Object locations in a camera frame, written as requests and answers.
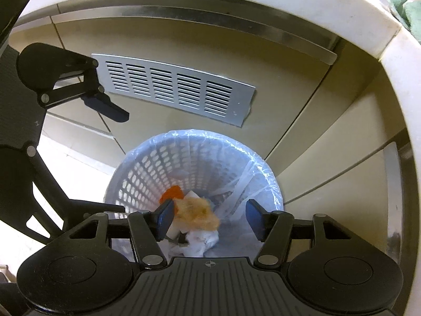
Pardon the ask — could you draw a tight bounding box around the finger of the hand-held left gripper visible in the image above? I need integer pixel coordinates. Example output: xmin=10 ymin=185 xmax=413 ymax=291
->
xmin=37 ymin=68 xmax=130 ymax=123
xmin=20 ymin=145 xmax=126 ymax=246

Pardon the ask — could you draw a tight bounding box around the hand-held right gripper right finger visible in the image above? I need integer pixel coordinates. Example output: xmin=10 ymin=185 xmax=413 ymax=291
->
xmin=245 ymin=199 xmax=356 ymax=269

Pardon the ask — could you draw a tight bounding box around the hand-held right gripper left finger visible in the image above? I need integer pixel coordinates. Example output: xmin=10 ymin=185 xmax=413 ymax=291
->
xmin=66 ymin=199 xmax=175 ymax=269

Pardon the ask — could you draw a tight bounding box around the clear plastic bin liner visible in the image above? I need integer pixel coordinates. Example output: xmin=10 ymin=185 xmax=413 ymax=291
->
xmin=103 ymin=128 xmax=285 ymax=238

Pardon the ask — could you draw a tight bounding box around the white paper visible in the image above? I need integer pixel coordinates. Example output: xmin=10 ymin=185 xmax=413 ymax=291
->
xmin=159 ymin=189 xmax=220 ymax=258

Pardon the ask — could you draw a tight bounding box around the white lined waste basket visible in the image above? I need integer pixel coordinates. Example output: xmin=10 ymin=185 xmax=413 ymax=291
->
xmin=103 ymin=128 xmax=285 ymax=260

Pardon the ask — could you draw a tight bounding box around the green towel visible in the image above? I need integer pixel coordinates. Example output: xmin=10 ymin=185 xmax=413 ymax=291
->
xmin=378 ymin=0 xmax=421 ymax=45

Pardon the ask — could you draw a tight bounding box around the grey cabinet vent grille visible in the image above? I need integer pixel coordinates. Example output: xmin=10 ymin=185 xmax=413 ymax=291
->
xmin=91 ymin=53 xmax=256 ymax=127

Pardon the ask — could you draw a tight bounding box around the beige kitchen cabinet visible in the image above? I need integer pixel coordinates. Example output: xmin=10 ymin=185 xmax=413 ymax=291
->
xmin=0 ymin=5 xmax=412 ymax=270

